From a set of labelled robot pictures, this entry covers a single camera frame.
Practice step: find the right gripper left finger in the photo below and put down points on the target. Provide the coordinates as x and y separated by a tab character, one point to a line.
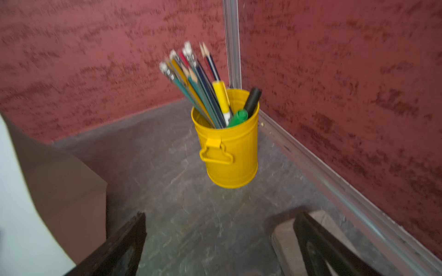
119	255

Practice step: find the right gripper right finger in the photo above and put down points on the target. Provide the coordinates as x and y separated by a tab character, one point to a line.
322	252

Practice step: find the white gift bag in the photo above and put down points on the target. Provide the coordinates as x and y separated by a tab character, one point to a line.
53	207

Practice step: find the grey sharpening stone block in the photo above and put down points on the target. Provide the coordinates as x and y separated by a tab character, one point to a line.
285	243

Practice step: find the yellow pencil bucket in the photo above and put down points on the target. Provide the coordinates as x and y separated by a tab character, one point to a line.
230	154

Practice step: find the green marker pen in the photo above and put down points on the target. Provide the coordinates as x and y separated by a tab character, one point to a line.
240	117

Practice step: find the black marker pen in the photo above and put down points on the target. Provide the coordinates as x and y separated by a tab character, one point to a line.
252	101

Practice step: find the yellow marker pen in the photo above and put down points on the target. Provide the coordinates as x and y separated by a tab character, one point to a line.
223	100

